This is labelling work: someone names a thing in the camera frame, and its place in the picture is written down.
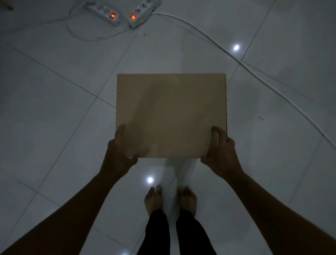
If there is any person's right forearm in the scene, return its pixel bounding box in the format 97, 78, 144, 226
227, 170, 336, 255

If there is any thick white power cable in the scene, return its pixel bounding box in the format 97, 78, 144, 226
150, 12, 336, 149

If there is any person's left black trouser leg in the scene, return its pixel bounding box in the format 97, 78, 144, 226
136, 209, 171, 255

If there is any person's foot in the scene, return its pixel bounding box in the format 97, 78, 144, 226
144, 185, 164, 217
177, 186, 197, 218

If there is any person's right black trouser leg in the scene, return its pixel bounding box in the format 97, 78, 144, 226
176, 209, 217, 255

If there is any person's left foot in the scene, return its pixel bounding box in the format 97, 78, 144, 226
144, 185, 164, 217

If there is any thin white power cable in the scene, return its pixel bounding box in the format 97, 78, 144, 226
46, 0, 137, 42

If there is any person's right hand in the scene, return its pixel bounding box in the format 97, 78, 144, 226
201, 126, 243, 180

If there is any person's right foot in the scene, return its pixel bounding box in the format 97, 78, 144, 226
177, 186, 197, 218

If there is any white power strip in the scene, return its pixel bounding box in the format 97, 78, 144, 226
83, 1, 121, 26
128, 0, 162, 28

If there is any brown cardboard sheet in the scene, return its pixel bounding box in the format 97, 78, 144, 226
116, 73, 228, 158

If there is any person's left forearm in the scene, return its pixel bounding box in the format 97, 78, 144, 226
0, 172, 120, 255

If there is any person's black trouser leg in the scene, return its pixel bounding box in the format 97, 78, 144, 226
176, 209, 217, 255
136, 209, 171, 255

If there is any person's left hand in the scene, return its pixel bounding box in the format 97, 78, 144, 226
100, 124, 138, 180

